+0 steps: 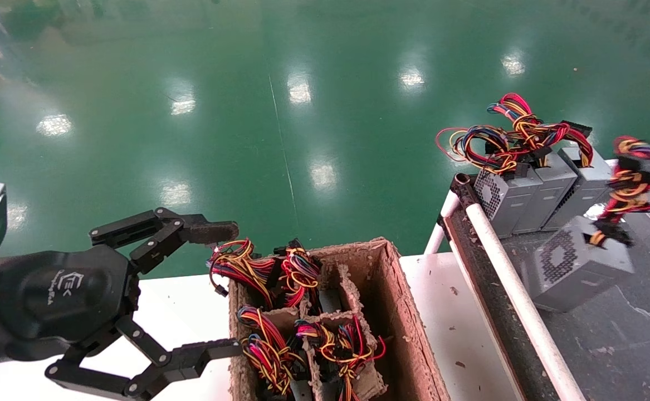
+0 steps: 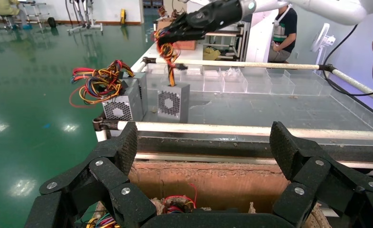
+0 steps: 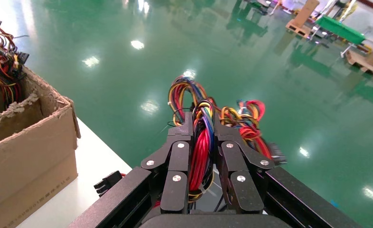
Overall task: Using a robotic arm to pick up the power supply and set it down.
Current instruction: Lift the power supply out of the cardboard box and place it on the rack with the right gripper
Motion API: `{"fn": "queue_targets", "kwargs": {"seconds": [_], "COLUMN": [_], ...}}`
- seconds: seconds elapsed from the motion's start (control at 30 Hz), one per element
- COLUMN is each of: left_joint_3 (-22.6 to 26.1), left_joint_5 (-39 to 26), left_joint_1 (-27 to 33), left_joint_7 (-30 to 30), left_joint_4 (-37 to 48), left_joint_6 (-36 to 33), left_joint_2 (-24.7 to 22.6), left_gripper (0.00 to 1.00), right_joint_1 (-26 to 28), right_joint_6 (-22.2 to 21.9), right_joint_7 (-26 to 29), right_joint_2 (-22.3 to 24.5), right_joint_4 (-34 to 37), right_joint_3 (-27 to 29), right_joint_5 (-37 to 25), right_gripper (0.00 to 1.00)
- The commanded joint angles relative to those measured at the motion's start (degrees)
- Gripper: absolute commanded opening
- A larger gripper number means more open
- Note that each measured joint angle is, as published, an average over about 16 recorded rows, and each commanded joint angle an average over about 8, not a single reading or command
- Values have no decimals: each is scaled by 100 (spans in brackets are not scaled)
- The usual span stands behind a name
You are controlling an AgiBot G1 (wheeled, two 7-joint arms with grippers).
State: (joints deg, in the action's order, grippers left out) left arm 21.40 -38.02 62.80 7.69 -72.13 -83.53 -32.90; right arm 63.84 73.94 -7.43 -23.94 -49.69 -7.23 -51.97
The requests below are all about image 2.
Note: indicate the white metal stand frame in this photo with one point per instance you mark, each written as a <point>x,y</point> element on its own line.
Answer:
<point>93,25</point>

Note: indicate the rusty brown pipe joint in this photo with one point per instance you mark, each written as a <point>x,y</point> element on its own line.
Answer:
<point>100,124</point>

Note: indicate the person in dark shirt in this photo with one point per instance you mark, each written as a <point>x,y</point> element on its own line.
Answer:
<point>287,28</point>

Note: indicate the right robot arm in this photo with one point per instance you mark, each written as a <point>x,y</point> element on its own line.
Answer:
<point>331,9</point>

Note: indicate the long white rail pipe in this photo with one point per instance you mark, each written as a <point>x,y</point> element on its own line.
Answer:
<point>236,129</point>
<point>362,86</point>
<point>236,64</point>
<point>138,66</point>

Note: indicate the seated person in yellow jacket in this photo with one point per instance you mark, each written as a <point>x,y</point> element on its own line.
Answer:
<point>5,8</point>

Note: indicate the white upright panel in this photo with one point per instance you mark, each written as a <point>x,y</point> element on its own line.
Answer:
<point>258,37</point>

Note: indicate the white shelf unit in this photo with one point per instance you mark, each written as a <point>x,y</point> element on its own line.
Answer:
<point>233,47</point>

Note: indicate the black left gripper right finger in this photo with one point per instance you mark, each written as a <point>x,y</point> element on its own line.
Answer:
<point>315,176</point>

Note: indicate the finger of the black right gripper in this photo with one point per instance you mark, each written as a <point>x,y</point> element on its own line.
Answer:
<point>180,23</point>
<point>183,37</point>

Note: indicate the silver metal ladder rack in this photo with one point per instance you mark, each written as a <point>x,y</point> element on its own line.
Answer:
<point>35,12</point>

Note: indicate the white standing fan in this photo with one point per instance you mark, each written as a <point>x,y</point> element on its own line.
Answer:
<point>323,39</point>

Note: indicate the short white leg pipe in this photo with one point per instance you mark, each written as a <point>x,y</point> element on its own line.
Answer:
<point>101,136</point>

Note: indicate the black wheel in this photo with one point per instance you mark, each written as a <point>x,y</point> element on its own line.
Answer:
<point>51,22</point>

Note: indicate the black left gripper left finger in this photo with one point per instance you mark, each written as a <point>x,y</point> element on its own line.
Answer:
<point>111,179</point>

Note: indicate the yellow floor sign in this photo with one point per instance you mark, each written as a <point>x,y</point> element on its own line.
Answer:
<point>123,15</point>

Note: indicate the brown cardboard box with supplies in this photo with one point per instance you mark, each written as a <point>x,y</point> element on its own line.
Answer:
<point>185,45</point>

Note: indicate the black pipe joint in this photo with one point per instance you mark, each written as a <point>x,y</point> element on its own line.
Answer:
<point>145,60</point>
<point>326,68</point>

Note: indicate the clear plastic compartment tray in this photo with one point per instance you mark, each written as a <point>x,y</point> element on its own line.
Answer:
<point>233,83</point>

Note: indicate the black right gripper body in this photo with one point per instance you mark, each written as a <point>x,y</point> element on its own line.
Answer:
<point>218,14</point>

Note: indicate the yellow bag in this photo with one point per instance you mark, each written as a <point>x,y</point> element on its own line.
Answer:
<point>211,53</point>

